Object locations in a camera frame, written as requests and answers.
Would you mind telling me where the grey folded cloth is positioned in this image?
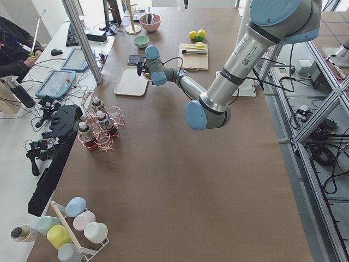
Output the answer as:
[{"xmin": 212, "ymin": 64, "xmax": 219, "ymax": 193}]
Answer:
[{"xmin": 128, "ymin": 54, "xmax": 144, "ymax": 66}]

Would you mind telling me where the wooden stand round base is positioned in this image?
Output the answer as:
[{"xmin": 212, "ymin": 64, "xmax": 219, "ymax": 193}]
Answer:
[{"xmin": 122, "ymin": 0, "xmax": 142, "ymax": 35}]

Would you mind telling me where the green lime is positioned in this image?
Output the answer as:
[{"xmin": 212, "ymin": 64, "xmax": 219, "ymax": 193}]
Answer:
[{"xmin": 195, "ymin": 35, "xmax": 203, "ymax": 42}]

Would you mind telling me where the pink cup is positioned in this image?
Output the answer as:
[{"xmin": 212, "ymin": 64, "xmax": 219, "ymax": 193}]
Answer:
[{"xmin": 73, "ymin": 211, "xmax": 96, "ymax": 231}]

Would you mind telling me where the blue teach pendant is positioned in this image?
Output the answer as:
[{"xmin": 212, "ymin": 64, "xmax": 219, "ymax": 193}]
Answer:
[
  {"xmin": 61, "ymin": 48, "xmax": 88, "ymax": 73},
  {"xmin": 35, "ymin": 70, "xmax": 76, "ymax": 99}
]

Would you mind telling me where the black keyboard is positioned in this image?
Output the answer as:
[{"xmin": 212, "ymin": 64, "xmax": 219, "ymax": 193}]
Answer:
[{"xmin": 65, "ymin": 24, "xmax": 79, "ymax": 47}]

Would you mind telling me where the pink stick held by person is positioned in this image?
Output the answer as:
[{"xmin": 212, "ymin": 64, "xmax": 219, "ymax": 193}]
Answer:
[{"xmin": 28, "ymin": 9, "xmax": 46, "ymax": 57}]

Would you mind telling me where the black thermos bottle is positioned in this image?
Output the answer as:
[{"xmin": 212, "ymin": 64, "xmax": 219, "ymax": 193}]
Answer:
[{"xmin": 4, "ymin": 77, "xmax": 35, "ymax": 108}]

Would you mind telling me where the blue cup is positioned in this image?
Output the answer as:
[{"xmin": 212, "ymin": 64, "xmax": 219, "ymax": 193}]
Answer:
[{"xmin": 65, "ymin": 196, "xmax": 87, "ymax": 217}]

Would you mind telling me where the white round plate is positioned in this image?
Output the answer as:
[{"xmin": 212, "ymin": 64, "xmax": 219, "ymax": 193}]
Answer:
[{"xmin": 143, "ymin": 73, "xmax": 152, "ymax": 82}]

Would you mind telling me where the white wire cup rack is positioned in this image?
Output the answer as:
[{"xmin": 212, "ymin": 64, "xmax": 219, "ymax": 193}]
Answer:
[{"xmin": 50, "ymin": 201, "xmax": 109, "ymax": 261}]

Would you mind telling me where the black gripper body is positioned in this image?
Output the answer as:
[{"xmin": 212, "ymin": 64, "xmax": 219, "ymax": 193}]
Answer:
[{"xmin": 137, "ymin": 56, "xmax": 149, "ymax": 76}]

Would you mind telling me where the cream rabbit tray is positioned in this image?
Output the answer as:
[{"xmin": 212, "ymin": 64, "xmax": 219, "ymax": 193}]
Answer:
[{"xmin": 113, "ymin": 65, "xmax": 148, "ymax": 97}]

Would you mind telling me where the steel ice scoop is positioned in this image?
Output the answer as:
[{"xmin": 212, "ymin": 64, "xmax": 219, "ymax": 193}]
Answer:
[{"xmin": 145, "ymin": 7, "xmax": 154, "ymax": 25}]

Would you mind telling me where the white cup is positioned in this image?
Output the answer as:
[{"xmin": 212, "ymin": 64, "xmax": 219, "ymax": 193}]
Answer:
[{"xmin": 83, "ymin": 222, "xmax": 108, "ymax": 243}]

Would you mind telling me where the grey-blue cup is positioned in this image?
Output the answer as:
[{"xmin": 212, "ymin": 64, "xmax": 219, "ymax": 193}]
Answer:
[{"xmin": 57, "ymin": 243, "xmax": 83, "ymax": 262}]

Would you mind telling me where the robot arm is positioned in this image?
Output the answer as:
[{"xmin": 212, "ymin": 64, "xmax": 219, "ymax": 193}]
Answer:
[{"xmin": 137, "ymin": 0, "xmax": 322, "ymax": 130}]

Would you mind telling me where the yellow plastic knife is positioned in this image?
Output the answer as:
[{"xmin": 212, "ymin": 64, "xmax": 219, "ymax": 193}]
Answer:
[{"xmin": 185, "ymin": 45, "xmax": 206, "ymax": 50}]

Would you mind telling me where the lemon slice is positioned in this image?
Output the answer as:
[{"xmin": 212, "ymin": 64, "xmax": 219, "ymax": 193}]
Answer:
[{"xmin": 195, "ymin": 42, "xmax": 205, "ymax": 49}]

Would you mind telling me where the wooden cutting board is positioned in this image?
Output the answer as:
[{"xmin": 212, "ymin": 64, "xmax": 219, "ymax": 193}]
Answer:
[{"xmin": 177, "ymin": 43, "xmax": 209, "ymax": 70}]

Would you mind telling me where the yellow lemon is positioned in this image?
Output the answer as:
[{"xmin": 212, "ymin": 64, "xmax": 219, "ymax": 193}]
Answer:
[
  {"xmin": 197, "ymin": 29, "xmax": 206, "ymax": 38},
  {"xmin": 188, "ymin": 31, "xmax": 197, "ymax": 40}
]

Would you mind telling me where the aluminium frame post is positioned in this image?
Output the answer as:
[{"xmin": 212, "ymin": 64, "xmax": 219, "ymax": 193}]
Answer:
[{"xmin": 62, "ymin": 0, "xmax": 103, "ymax": 84}]

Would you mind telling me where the green bowl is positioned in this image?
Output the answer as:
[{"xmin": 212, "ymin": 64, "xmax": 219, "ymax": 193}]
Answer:
[{"xmin": 134, "ymin": 35, "xmax": 149, "ymax": 49}]

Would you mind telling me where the steel muddler black tip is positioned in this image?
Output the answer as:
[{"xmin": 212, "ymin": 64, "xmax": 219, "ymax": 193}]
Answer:
[{"xmin": 182, "ymin": 49, "xmax": 208, "ymax": 55}]

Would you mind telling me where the green cup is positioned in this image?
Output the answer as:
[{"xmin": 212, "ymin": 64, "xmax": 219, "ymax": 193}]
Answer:
[{"xmin": 37, "ymin": 216, "xmax": 61, "ymax": 236}]

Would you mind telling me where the pink bowl with ice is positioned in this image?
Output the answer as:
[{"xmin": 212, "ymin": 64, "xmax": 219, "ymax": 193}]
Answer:
[{"xmin": 140, "ymin": 13, "xmax": 161, "ymax": 32}]

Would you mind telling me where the black computer mouse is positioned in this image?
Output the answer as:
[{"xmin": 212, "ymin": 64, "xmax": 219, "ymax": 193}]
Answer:
[{"xmin": 50, "ymin": 49, "xmax": 63, "ymax": 56}]

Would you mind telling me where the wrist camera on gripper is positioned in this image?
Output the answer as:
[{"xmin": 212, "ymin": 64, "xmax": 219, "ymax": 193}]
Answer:
[{"xmin": 136, "ymin": 62, "xmax": 146, "ymax": 76}]

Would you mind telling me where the person in black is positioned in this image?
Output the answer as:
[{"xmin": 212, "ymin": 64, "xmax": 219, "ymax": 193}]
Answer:
[{"xmin": 1, "ymin": 17, "xmax": 44, "ymax": 82}]

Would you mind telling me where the copper wire bottle rack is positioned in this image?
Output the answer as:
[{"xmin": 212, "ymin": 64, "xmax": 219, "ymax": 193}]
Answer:
[{"xmin": 77, "ymin": 91, "xmax": 125, "ymax": 153}]

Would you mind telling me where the yellow cup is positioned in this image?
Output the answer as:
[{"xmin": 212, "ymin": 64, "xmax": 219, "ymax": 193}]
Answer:
[{"xmin": 46, "ymin": 224, "xmax": 73, "ymax": 250}]

